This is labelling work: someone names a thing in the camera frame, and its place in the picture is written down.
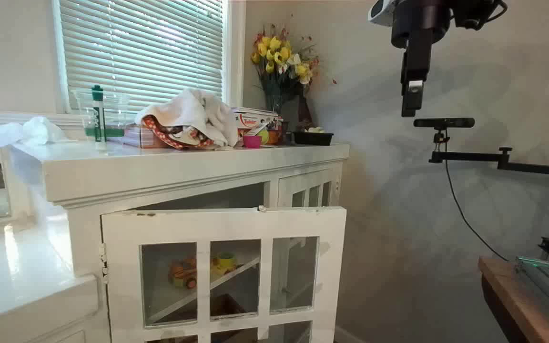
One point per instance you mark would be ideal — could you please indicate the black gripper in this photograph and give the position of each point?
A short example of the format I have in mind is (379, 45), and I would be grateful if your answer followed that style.
(421, 26)

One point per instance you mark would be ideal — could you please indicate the white cloth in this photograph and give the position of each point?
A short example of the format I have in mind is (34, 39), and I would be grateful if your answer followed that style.
(27, 133)

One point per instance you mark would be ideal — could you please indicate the orange toy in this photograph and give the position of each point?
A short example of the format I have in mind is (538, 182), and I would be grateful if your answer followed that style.
(183, 274)

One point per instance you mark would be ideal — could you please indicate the yellow-green round fruit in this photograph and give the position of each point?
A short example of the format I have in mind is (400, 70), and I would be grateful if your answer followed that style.
(263, 136)

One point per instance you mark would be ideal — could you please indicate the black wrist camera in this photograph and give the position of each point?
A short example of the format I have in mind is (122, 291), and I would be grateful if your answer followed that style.
(477, 11)

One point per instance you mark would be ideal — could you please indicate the black box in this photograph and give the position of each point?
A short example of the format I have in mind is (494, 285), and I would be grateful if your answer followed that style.
(313, 138)

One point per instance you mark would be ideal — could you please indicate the yellow flower bouquet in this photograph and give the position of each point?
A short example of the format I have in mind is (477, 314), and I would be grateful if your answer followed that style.
(280, 54)

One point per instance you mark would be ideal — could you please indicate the white printed cardboard box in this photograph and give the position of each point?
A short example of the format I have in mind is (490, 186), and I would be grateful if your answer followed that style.
(256, 117)

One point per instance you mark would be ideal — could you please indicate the wooden table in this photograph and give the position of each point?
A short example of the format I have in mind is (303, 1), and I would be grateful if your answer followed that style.
(509, 298)

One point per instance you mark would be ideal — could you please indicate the low white drawer cabinet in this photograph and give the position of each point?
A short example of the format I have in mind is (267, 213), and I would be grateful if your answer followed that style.
(19, 274)

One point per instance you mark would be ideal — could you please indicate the black stereo camera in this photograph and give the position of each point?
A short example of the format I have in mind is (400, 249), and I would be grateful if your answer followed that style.
(442, 123)

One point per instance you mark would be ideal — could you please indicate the small pink bowl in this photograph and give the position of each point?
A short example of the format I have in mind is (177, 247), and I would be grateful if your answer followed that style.
(252, 142)

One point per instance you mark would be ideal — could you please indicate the clear plastic container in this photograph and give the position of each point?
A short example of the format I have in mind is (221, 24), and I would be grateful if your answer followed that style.
(116, 108)

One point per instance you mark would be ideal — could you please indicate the white glass-paned cabinet door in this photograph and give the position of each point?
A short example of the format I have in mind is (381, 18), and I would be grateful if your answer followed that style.
(223, 222)

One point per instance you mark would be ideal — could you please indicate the wide white window blinds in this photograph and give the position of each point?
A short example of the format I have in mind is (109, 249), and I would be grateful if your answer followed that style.
(141, 51)

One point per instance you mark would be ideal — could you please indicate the white towel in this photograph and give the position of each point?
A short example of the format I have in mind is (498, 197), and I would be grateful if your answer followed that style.
(191, 112)

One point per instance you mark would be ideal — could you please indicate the yellow-green toy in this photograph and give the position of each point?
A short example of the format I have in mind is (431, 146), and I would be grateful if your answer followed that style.
(225, 264)

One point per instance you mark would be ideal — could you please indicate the dark flower vase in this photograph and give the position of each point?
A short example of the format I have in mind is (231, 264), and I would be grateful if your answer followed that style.
(290, 106)

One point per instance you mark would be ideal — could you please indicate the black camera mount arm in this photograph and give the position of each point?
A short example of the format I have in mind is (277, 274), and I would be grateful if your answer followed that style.
(477, 155)

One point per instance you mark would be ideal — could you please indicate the tall white cabinet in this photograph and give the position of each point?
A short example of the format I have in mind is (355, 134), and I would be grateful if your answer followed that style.
(160, 169)

